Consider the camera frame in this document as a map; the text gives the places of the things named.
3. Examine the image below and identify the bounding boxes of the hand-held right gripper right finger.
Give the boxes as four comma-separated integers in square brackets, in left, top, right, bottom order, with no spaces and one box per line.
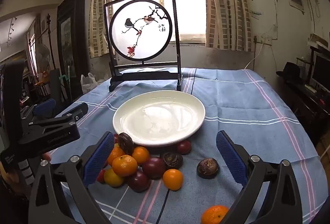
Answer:
[216,130,303,224]

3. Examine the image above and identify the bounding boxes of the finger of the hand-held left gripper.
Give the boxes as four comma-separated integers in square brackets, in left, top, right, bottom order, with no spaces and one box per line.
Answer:
[27,102,88,137]

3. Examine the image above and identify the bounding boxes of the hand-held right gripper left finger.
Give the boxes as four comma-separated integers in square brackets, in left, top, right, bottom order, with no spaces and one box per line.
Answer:
[28,132,115,224]

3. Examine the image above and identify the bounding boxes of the yellowish round fruit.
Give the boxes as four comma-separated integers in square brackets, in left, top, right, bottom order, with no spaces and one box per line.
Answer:
[104,168,125,188]

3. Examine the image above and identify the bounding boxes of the orange tangerine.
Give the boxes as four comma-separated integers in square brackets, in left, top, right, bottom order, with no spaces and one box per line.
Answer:
[112,154,138,177]
[201,205,230,224]

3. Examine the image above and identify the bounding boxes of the dark brown water chestnut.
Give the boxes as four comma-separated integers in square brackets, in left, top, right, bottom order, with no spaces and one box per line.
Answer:
[162,152,183,170]
[197,158,220,179]
[118,132,134,155]

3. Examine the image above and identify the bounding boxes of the smooth small orange fruit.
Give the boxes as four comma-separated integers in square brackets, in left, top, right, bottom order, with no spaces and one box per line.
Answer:
[132,146,150,165]
[162,169,184,191]
[107,146,126,166]

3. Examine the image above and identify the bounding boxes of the white ceramic plate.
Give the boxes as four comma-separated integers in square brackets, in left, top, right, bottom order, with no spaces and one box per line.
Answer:
[113,90,206,147]

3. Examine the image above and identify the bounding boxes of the blue chair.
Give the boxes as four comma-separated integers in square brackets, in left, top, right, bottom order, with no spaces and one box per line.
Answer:
[33,98,56,117]

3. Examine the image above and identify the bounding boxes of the dark chair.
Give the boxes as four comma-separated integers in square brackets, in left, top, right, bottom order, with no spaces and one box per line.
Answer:
[49,69,69,111]

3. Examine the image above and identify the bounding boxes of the white plastic bag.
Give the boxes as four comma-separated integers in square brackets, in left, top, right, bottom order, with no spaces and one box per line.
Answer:
[81,73,98,94]

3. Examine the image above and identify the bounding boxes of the small red plum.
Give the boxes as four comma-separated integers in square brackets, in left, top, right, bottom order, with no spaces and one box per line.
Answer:
[177,140,192,155]

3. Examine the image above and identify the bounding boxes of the blue plaid tablecloth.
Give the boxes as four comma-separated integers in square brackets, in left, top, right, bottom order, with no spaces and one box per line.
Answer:
[48,67,323,224]

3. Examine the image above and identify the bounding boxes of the standing fan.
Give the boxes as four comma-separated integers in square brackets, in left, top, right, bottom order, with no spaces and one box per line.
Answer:
[35,44,52,77]

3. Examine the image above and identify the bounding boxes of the wooden coat stand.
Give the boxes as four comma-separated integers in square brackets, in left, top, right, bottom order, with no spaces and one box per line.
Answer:
[46,14,56,70]

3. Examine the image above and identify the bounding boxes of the dark wooden desk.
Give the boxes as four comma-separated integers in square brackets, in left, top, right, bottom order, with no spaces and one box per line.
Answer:
[281,80,330,147]

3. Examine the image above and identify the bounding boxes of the dark framed painting panel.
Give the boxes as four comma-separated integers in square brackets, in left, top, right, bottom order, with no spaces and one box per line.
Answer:
[56,0,89,85]

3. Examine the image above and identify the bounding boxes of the brick pattern curtain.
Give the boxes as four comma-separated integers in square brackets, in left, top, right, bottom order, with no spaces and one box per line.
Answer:
[202,0,253,52]
[89,0,114,58]

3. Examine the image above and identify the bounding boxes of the ceiling track lights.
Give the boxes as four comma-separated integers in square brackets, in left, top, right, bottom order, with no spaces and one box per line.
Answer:
[6,16,17,45]

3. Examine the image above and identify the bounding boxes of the black hat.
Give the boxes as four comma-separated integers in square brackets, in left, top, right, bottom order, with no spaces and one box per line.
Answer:
[276,61,305,84]

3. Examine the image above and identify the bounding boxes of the black framed bird painting screen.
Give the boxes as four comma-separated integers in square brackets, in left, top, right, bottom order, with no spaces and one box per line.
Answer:
[104,0,182,92]

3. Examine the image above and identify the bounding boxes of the computer monitor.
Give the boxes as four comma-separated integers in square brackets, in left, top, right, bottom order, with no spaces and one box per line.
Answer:
[309,52,330,93]

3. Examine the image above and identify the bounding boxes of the white power cable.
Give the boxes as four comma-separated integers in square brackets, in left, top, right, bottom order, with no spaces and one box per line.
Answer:
[244,42,265,70]

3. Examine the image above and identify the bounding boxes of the wall outlet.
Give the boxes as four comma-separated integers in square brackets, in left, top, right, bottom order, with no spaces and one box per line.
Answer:
[254,35,273,46]

